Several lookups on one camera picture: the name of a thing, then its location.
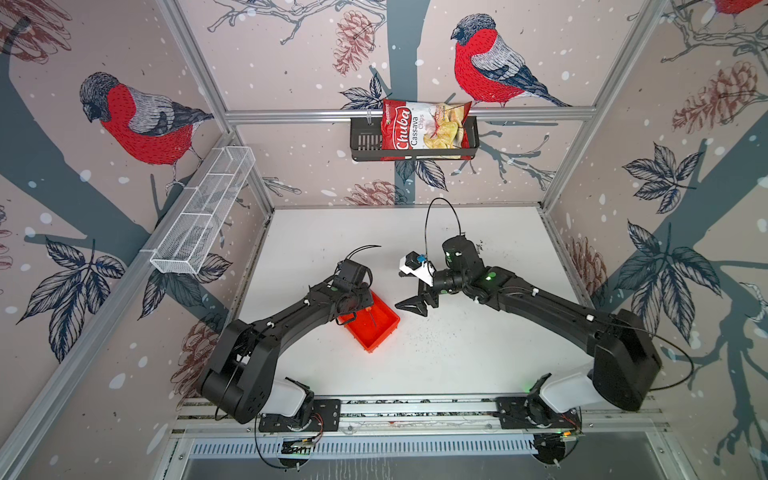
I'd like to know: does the red plastic bin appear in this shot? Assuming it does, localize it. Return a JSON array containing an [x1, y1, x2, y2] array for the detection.
[[338, 293, 400, 353]]

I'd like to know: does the aluminium front rail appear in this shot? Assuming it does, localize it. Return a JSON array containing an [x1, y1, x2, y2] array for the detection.
[[169, 394, 672, 438]]

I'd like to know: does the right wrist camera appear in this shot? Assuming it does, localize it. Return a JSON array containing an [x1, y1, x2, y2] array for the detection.
[[399, 251, 436, 287]]

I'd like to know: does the white wire mesh basket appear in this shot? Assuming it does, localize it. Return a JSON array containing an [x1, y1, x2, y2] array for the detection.
[[150, 146, 255, 275]]

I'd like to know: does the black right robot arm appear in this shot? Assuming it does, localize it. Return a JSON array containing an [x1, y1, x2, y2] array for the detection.
[[396, 234, 662, 428]]

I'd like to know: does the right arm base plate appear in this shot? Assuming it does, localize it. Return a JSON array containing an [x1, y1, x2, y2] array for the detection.
[[494, 396, 582, 430]]

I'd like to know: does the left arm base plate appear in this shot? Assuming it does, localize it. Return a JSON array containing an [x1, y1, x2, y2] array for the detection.
[[257, 399, 341, 434]]

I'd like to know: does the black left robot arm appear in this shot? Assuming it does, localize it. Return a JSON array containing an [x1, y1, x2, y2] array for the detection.
[[195, 259, 374, 428]]

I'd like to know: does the red cassava chips bag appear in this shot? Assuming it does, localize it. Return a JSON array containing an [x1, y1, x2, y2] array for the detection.
[[381, 100, 472, 148]]

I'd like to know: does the black wall basket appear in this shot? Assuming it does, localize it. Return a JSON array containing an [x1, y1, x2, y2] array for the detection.
[[350, 116, 480, 162]]

